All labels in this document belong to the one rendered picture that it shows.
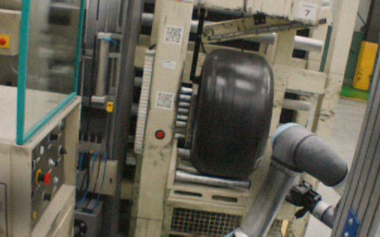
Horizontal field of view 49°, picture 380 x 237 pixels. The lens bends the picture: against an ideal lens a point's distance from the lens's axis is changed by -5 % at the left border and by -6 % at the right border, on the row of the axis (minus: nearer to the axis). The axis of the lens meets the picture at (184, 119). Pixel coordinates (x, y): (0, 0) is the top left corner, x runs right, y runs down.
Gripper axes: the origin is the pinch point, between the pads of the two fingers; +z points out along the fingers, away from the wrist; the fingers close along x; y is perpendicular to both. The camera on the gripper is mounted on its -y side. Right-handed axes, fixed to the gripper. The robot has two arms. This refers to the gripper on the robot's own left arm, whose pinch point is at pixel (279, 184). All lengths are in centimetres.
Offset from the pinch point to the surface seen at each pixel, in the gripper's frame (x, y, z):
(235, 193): 7.3, -13.9, 18.9
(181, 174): 23.4, -5.3, 37.0
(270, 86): -13.0, 32.7, 20.7
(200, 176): 17.1, -6.7, 31.6
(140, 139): 30, 6, 58
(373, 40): -812, -318, 393
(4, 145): 93, 60, 16
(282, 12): -49, 48, 47
